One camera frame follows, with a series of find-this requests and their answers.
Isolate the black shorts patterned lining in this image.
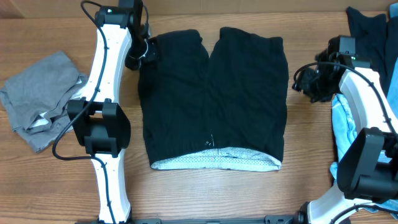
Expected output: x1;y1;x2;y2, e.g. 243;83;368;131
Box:
138;27;289;172

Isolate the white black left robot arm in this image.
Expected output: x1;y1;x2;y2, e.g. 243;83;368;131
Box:
67;1;157;223

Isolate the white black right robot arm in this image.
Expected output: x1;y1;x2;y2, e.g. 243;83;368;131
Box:
289;35;397;223

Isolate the light blue garment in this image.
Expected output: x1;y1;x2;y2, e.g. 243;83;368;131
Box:
328;37;398;212

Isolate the dark navy garment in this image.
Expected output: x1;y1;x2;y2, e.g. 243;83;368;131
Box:
346;7;397;94

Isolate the grey folded garment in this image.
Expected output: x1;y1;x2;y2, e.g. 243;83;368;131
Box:
1;51;88;152

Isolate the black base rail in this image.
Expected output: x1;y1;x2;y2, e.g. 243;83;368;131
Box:
74;214;307;224

